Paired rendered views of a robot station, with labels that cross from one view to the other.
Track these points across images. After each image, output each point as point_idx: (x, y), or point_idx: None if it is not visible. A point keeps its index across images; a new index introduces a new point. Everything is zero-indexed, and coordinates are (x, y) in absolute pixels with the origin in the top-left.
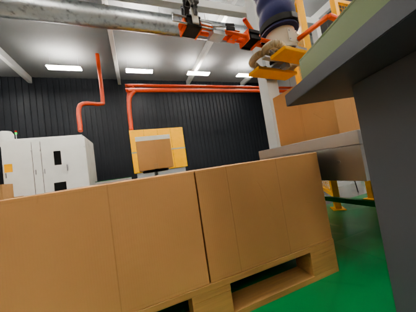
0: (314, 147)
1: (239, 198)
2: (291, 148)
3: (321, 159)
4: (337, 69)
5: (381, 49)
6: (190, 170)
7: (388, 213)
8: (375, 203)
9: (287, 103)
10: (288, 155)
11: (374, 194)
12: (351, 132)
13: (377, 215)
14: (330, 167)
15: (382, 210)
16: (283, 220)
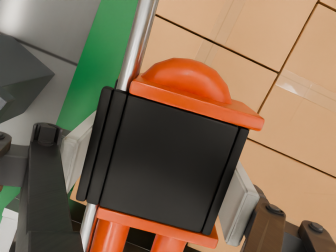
0: (77, 226)
1: None
2: (125, 248)
3: (76, 212)
4: None
5: None
6: (313, 143)
7: (5, 76)
8: (10, 83)
9: (10, 96)
10: (136, 245)
11: (5, 84)
12: (12, 208)
13: (15, 82)
14: (68, 200)
15: (9, 80)
16: None
